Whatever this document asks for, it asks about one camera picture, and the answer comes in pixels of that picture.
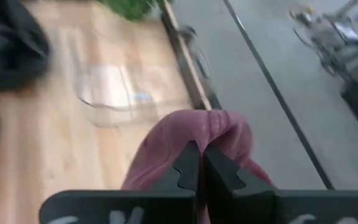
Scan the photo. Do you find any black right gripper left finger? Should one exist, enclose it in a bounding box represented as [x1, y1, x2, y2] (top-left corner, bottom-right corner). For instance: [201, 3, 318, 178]
[149, 140, 203, 193]

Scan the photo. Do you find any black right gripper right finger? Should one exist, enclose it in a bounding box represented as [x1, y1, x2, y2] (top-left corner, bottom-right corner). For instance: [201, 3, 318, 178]
[204, 144, 277, 194]

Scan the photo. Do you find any maroon baseball cap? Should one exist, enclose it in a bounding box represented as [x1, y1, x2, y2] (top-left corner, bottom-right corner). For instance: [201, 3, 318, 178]
[121, 108, 275, 224]

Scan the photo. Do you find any black baseball cap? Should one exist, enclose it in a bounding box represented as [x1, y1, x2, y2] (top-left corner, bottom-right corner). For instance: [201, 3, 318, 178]
[0, 0, 52, 91]

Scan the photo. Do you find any green artificial plant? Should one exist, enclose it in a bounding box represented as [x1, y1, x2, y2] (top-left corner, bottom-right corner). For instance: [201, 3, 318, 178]
[97, 0, 175, 22]

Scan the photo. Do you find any metal equipment cart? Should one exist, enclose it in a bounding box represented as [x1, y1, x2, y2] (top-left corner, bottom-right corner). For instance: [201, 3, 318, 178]
[289, 0, 358, 131]

